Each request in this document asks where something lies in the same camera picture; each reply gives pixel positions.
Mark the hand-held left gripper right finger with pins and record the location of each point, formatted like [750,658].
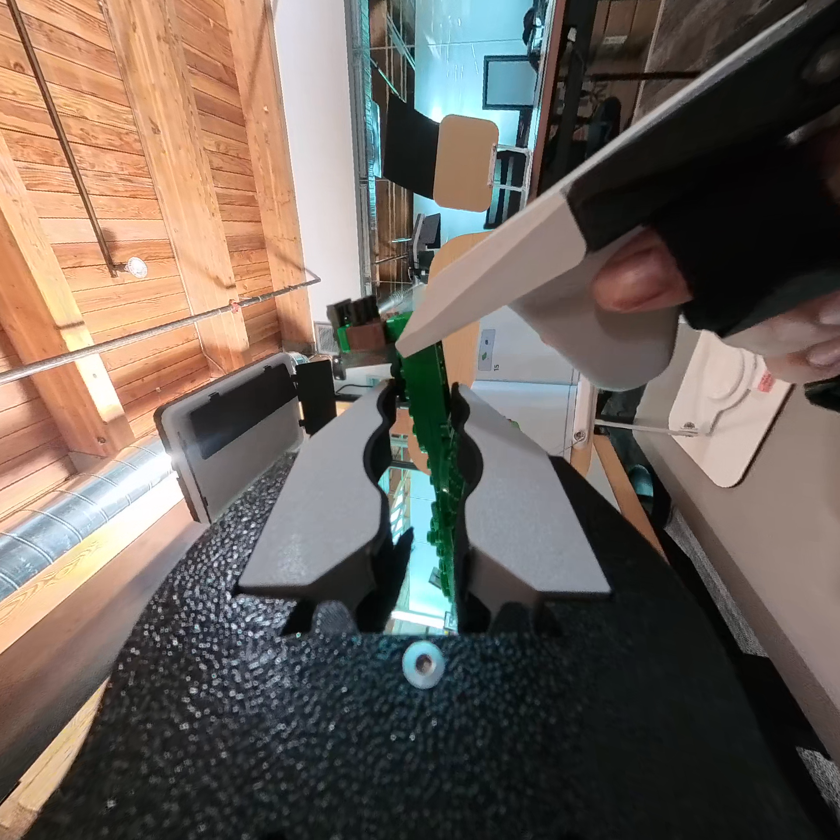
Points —
[531,518]

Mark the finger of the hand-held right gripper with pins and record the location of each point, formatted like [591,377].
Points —
[499,262]

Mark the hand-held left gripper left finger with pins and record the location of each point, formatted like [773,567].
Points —
[315,512]

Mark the green brick model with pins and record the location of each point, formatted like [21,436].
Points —
[426,387]

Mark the brown and green brick assembly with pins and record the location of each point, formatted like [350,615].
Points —
[361,334]

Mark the person's right hand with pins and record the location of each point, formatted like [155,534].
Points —
[640,275]

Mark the wooden backed chair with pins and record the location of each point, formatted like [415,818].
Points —
[463,164]

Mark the studio light panel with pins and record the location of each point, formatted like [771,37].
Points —
[229,446]

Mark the black cloth panel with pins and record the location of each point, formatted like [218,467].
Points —
[407,151]

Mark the white air vent grille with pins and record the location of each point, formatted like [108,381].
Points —
[324,338]

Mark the metal sprinkler pipe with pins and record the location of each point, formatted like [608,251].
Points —
[131,337]

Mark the small spot lamp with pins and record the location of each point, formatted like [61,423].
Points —
[136,266]

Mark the silver air duct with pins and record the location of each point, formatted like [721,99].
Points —
[65,525]

